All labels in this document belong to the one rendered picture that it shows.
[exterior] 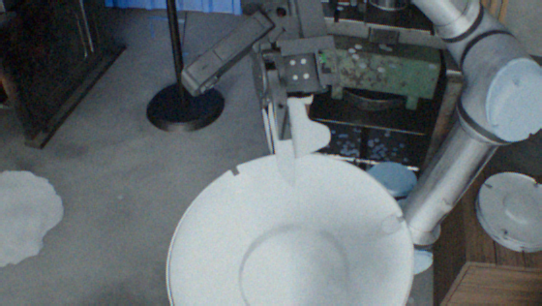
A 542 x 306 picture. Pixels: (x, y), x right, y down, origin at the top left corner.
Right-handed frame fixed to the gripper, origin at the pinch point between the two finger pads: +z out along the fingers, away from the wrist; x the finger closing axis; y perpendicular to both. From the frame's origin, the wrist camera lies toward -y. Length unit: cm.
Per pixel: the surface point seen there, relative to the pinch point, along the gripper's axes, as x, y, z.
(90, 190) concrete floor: 148, -56, 1
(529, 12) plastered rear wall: 170, 201, -62
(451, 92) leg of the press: 79, 72, -12
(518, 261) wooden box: 59, 75, 40
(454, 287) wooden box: 73, 60, 47
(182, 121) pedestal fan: 168, -12, -23
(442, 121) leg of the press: 88, 72, -3
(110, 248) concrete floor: 126, -47, 23
